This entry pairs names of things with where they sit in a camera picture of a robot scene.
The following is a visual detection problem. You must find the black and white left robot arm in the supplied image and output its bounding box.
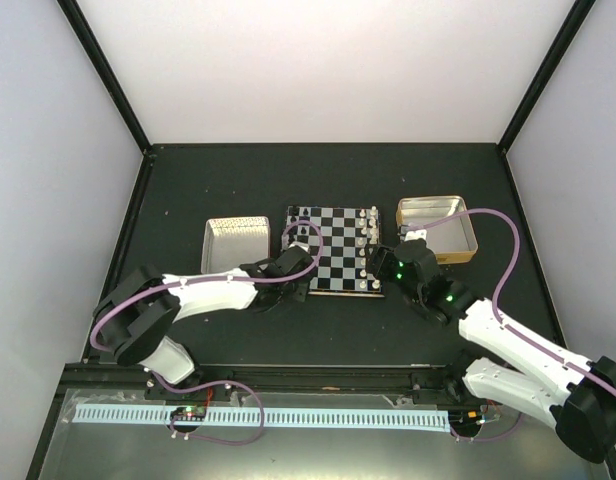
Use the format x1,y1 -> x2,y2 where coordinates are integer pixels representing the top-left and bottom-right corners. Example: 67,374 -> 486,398
90,243 -> 319,399

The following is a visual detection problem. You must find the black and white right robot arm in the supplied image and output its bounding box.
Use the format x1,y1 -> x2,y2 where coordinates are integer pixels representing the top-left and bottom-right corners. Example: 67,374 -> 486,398
365,238 -> 616,464

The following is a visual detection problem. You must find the right circuit board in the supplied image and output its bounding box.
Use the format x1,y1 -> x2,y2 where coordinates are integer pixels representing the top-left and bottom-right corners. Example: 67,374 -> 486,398
448,410 -> 501,425

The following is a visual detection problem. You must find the circuit board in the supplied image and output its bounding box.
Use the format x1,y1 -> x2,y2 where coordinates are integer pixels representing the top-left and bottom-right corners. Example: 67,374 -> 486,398
170,406 -> 207,423
448,410 -> 501,425

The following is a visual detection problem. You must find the left circuit board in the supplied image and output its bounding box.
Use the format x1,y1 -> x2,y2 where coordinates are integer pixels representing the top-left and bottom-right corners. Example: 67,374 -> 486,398
170,406 -> 207,423

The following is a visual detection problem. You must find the black and white chessboard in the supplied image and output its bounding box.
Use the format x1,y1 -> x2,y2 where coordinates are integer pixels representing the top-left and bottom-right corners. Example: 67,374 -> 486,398
285,205 -> 383,298

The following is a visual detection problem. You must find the gold metal tin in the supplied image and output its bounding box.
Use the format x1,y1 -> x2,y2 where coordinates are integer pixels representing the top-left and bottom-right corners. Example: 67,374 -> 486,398
396,195 -> 478,264

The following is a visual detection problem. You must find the pink metal tin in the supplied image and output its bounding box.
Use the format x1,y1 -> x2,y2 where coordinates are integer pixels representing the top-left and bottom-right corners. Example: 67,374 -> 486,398
200,216 -> 270,274

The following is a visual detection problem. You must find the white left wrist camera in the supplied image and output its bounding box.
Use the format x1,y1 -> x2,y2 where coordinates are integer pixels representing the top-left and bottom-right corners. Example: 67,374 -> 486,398
289,242 -> 310,253

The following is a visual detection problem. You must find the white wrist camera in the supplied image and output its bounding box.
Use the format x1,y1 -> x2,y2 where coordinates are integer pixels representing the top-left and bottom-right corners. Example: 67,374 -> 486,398
289,242 -> 310,253
400,225 -> 428,242

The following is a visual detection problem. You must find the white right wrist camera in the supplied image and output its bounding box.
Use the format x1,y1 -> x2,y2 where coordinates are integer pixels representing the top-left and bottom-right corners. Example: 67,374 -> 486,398
400,225 -> 428,242

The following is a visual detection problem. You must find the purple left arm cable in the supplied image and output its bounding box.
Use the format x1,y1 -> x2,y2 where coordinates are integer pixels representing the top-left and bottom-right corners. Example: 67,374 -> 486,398
89,218 -> 325,445

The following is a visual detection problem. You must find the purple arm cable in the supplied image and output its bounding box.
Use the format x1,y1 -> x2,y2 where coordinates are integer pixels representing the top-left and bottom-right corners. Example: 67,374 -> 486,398
89,218 -> 325,445
405,208 -> 616,444

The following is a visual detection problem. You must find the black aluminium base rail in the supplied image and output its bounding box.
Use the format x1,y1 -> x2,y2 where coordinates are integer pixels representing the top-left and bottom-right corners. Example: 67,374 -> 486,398
56,363 -> 486,408

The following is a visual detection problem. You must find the light blue slotted cable duct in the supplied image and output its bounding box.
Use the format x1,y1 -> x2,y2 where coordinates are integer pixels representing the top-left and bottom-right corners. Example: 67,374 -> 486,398
72,404 -> 450,433

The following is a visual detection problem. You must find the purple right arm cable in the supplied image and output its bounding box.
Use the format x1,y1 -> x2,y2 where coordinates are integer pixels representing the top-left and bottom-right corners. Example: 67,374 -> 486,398
405,208 -> 616,444

